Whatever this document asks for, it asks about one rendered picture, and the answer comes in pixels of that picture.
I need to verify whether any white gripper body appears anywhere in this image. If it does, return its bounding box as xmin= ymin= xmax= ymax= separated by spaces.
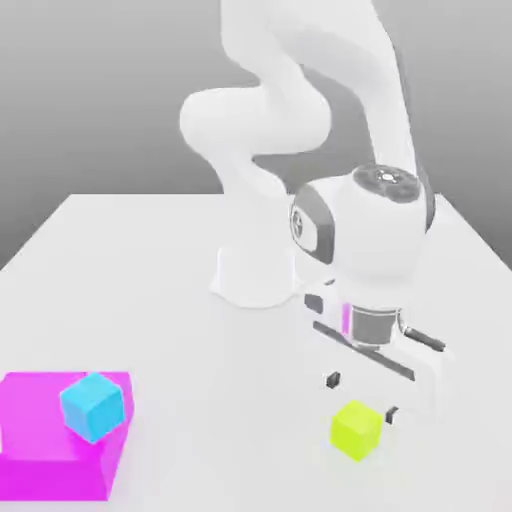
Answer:
xmin=310 ymin=318 xmax=446 ymax=415

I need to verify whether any small yellow-green cube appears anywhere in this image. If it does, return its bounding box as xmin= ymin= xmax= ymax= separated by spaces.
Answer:
xmin=329 ymin=399 xmax=384 ymax=464

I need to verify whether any small cyan cube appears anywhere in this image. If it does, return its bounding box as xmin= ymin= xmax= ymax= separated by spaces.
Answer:
xmin=59 ymin=371 xmax=127 ymax=445

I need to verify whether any large magenta box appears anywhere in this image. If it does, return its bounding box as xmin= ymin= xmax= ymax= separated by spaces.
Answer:
xmin=0 ymin=371 xmax=135 ymax=503

